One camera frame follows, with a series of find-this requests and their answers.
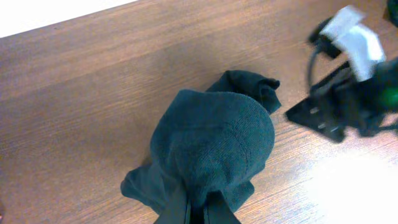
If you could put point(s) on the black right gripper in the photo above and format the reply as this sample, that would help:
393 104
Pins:
339 101

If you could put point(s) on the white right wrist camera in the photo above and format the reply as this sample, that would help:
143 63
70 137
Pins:
357 41

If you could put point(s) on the black t-shirt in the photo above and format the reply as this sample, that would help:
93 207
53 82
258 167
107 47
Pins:
205 150

